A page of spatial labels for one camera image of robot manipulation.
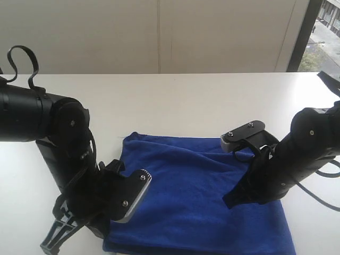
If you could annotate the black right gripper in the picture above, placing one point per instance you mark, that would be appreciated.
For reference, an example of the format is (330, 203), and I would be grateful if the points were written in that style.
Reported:
(268, 175)

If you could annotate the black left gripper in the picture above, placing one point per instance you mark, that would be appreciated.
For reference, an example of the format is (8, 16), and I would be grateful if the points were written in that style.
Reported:
(87, 198)

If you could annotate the blue microfiber towel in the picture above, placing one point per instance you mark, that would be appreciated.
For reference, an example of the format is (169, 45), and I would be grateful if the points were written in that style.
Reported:
(183, 211)

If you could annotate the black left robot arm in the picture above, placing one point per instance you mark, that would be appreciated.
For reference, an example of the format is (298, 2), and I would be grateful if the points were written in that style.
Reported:
(58, 125)

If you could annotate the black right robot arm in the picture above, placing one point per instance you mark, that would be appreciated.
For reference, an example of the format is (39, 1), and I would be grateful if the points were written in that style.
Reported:
(313, 142)

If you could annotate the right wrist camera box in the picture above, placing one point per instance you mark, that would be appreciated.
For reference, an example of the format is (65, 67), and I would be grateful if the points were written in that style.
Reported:
(249, 135)

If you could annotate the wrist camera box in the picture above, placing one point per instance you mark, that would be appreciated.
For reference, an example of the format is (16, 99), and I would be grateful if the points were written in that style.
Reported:
(128, 193)
(249, 135)

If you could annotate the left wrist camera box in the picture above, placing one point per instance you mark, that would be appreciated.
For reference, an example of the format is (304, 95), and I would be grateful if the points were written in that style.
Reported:
(128, 193)

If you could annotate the black window frame post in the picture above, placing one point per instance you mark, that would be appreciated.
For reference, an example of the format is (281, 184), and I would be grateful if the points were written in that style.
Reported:
(304, 35)

